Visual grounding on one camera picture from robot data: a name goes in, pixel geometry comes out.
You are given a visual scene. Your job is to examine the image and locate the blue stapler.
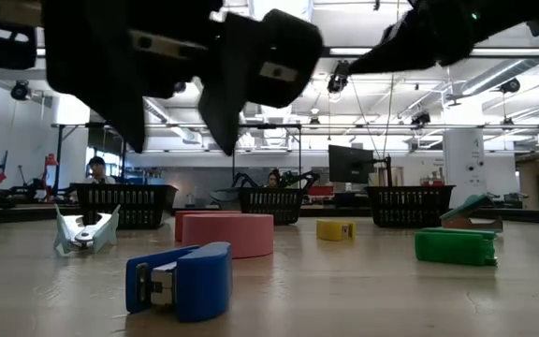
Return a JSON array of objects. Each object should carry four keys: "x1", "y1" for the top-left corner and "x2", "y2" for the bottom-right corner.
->
[{"x1": 124, "y1": 241, "x2": 234, "y2": 324}]

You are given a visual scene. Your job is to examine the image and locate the yellow small box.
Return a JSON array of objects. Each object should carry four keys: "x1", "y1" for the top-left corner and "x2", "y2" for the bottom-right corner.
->
[{"x1": 315, "y1": 219, "x2": 357, "y2": 242}]

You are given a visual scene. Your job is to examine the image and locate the black computer monitor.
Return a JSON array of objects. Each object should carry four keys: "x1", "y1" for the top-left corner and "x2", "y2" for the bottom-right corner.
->
[{"x1": 328, "y1": 144, "x2": 375, "y2": 185}]

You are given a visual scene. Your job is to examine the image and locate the red background equipment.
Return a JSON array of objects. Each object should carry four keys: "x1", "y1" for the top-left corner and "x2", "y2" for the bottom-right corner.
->
[{"x1": 42, "y1": 153, "x2": 60, "y2": 202}]

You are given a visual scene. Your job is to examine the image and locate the pink tape roll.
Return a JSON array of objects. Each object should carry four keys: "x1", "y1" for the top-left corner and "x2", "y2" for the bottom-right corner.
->
[{"x1": 181, "y1": 212, "x2": 275, "y2": 260}]

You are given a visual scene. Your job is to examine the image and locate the green stapler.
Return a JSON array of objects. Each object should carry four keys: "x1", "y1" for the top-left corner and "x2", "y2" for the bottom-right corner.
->
[{"x1": 414, "y1": 227, "x2": 499, "y2": 268}]

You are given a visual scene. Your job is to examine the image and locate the green staple remover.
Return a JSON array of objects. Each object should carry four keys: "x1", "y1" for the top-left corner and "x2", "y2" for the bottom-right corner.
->
[{"x1": 439, "y1": 194, "x2": 504, "y2": 233}]

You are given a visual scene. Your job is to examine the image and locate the black overhead camera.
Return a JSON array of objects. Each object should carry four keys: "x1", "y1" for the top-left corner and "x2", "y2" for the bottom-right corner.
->
[{"x1": 327, "y1": 59, "x2": 351, "y2": 95}]

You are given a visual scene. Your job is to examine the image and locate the salmon red tape roll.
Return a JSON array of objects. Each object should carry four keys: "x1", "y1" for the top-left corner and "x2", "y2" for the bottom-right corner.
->
[{"x1": 174, "y1": 209, "x2": 243, "y2": 243}]

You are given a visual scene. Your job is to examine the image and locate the pale teal staple remover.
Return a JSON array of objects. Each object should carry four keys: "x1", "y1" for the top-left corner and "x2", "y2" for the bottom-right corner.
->
[{"x1": 52, "y1": 202, "x2": 122, "y2": 257}]

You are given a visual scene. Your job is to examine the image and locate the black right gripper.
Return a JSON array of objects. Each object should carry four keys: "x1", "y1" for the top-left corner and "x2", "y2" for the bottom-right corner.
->
[{"x1": 347, "y1": 0, "x2": 491, "y2": 76}]

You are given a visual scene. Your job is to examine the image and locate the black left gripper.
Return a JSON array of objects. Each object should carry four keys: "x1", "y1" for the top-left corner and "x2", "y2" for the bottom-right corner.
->
[{"x1": 41, "y1": 0, "x2": 225, "y2": 154}]

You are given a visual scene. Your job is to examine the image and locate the white building pillar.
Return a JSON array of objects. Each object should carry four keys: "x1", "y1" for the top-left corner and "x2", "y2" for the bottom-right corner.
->
[{"x1": 442, "y1": 128, "x2": 488, "y2": 210}]

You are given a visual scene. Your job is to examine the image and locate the black plastic slotted basket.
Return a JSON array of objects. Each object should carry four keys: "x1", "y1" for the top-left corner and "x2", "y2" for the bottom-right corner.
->
[
  {"x1": 70, "y1": 183, "x2": 179, "y2": 231},
  {"x1": 364, "y1": 184, "x2": 457, "y2": 229},
  {"x1": 238, "y1": 186, "x2": 306, "y2": 227}
]

